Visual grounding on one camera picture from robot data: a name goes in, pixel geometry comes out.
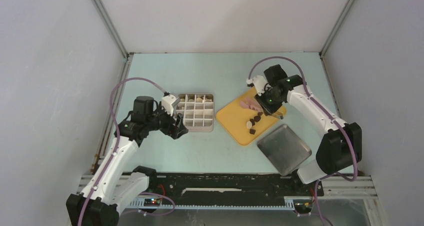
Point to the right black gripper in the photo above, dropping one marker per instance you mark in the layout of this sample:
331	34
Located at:
268	109

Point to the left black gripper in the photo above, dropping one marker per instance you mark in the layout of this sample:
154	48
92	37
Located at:
174	131

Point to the pink handled metal tongs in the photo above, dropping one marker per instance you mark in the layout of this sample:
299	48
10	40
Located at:
248	103

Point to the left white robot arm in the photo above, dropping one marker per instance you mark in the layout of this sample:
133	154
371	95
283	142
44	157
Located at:
102	200

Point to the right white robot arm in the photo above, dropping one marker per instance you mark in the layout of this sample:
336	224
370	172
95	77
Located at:
341	142

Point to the white compartment chocolate box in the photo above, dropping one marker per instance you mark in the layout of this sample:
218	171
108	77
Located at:
197	116

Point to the yellow plastic tray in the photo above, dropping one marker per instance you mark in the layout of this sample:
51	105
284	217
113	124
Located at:
233	118

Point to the silver metal box lid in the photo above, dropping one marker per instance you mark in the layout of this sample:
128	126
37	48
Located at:
284	149

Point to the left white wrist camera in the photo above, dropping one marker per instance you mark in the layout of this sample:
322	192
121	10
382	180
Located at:
169	102

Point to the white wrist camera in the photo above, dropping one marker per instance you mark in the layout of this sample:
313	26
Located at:
260	84
169	102

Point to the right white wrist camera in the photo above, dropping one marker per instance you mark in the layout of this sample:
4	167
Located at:
260	84

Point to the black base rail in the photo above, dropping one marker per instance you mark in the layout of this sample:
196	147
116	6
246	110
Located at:
229	190

